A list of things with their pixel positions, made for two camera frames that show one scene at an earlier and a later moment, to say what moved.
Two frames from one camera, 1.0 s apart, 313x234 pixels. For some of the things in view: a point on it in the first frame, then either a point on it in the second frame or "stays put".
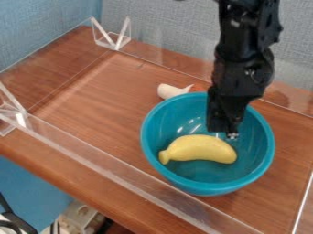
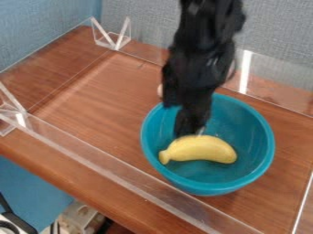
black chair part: (9, 212) stays put
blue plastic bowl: (180, 118) stays put
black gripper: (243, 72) → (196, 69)
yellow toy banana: (199, 147) stays put
